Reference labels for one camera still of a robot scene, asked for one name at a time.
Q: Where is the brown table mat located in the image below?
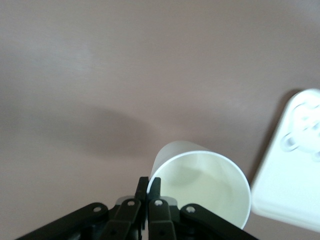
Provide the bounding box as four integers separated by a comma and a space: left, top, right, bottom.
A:
0, 0, 320, 240

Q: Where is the white IKEA cup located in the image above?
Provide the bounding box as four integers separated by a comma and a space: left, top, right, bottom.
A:
149, 140, 252, 230

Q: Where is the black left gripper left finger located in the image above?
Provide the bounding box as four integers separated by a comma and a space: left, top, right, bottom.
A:
14, 176, 149, 240

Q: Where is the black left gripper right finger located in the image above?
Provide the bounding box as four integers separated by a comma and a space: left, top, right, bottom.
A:
147, 177, 260, 240

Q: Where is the white tray with bear print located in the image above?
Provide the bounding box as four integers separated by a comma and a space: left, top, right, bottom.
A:
250, 88, 320, 232

